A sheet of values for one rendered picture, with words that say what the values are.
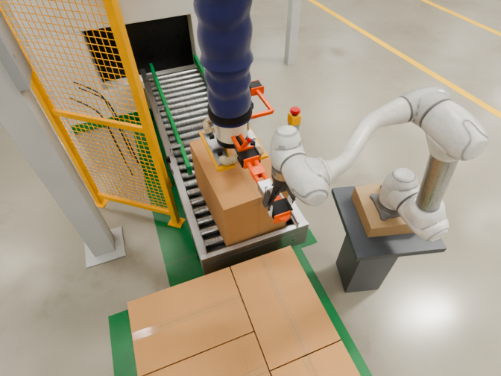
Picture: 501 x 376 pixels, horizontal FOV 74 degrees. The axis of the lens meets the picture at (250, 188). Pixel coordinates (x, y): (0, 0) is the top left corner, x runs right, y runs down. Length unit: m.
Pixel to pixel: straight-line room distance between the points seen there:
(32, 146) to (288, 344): 1.70
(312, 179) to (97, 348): 2.00
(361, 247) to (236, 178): 0.78
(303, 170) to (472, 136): 0.55
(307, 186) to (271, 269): 1.08
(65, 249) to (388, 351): 2.50
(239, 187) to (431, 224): 0.96
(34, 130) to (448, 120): 1.89
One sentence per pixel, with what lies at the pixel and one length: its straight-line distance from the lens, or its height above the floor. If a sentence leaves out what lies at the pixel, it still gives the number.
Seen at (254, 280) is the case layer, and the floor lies 0.54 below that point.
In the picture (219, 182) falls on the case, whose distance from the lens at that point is 1.89.
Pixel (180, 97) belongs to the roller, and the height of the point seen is 0.55.
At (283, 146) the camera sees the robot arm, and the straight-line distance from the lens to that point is 1.11.
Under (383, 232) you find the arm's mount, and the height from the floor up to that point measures 0.79.
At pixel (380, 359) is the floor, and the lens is 2.54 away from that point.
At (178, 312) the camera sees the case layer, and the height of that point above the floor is 0.54.
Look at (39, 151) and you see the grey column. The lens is 2.18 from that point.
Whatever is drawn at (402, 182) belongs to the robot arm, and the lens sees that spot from 1.81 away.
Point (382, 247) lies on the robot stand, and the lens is 1.98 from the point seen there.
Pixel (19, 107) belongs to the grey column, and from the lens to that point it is 2.02.
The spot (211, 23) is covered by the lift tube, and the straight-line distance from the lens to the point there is 1.42.
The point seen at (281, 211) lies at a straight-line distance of 1.38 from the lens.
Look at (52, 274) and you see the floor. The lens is 3.04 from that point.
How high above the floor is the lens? 2.34
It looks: 49 degrees down
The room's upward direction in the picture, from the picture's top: 1 degrees counter-clockwise
